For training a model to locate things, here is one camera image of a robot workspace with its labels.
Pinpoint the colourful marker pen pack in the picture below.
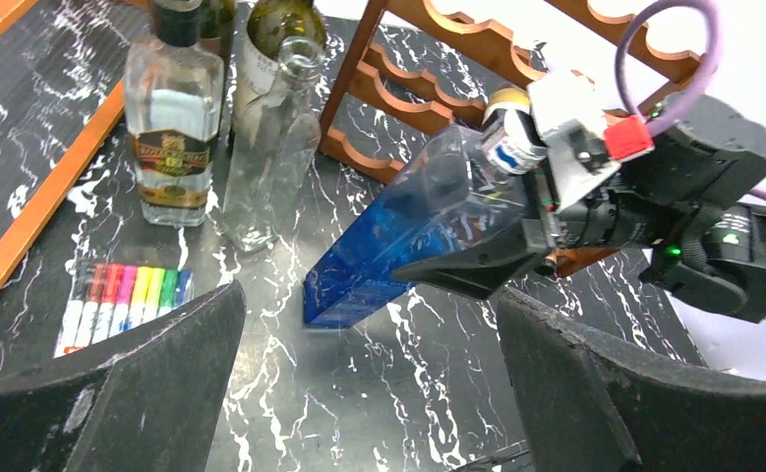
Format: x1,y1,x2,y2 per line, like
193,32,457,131
53,260,195,358

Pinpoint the dark wooden wine rack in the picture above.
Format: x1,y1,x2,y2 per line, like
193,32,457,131
320,1,703,277

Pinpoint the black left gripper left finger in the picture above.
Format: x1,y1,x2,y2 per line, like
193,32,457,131
0,282,246,471

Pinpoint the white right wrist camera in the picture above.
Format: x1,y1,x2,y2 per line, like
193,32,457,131
527,71,655,213

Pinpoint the clear glass bottle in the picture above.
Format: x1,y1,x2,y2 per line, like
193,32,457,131
220,36,324,253

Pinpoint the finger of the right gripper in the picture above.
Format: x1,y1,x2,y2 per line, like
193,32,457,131
391,218,553,300

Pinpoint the clear bottle blue label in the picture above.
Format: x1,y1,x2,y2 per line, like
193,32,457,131
303,87,545,327

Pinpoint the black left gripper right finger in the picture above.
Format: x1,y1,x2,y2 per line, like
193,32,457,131
494,288,766,471

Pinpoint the dark green wine bottle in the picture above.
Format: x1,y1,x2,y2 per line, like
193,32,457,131
233,0,326,114

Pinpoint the green wine bottle brown label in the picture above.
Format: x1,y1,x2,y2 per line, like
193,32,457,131
200,0,237,65

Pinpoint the orange wooden shelf rack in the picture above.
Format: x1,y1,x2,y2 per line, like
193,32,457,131
0,1,147,290

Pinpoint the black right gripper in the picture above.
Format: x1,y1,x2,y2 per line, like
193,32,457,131
525,93,766,250

